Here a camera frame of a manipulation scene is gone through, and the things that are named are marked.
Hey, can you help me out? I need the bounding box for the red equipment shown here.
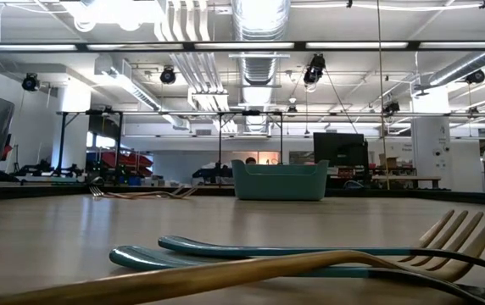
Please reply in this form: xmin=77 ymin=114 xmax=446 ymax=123
xmin=85 ymin=151 xmax=155 ymax=178

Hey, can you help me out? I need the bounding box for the black monitor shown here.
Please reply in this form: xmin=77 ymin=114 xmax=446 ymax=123
xmin=312 ymin=131 xmax=371 ymax=169

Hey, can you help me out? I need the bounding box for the silver fork red handle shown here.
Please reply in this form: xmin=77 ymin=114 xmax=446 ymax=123
xmin=110 ymin=185 xmax=199 ymax=200
xmin=98 ymin=186 xmax=188 ymax=199
xmin=88 ymin=176 xmax=150 ymax=200

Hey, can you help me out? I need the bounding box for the black aluminium table frame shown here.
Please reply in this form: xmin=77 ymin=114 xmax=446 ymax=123
xmin=0 ymin=182 xmax=485 ymax=208

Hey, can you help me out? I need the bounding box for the black fork teal handle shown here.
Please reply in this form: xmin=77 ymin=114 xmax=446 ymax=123
xmin=109 ymin=244 xmax=485 ymax=305
xmin=157 ymin=234 xmax=485 ymax=277

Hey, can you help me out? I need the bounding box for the green plastic bin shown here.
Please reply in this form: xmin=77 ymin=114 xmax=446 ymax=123
xmin=231 ymin=158 xmax=330 ymax=202

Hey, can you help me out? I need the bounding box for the cardboard box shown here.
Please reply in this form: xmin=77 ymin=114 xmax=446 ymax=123
xmin=377 ymin=152 xmax=400 ymax=170

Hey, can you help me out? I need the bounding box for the black background rig frame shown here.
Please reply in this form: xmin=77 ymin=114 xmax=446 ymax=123
xmin=54 ymin=109 xmax=125 ymax=178

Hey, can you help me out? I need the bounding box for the gold fork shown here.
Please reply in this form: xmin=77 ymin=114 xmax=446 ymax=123
xmin=0 ymin=208 xmax=485 ymax=305

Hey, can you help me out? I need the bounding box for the silver ventilation duct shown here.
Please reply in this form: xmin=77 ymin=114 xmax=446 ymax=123
xmin=231 ymin=0 xmax=291 ymax=133
xmin=426 ymin=50 xmax=485 ymax=88

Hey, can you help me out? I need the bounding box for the thin vertical rod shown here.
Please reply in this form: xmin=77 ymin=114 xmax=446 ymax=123
xmin=376 ymin=0 xmax=387 ymax=191

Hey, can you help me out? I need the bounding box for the black hanging camera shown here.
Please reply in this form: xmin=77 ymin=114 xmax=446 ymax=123
xmin=464 ymin=69 xmax=485 ymax=86
xmin=20 ymin=72 xmax=41 ymax=92
xmin=381 ymin=100 xmax=401 ymax=116
xmin=303 ymin=53 xmax=327 ymax=86
xmin=159 ymin=66 xmax=177 ymax=86

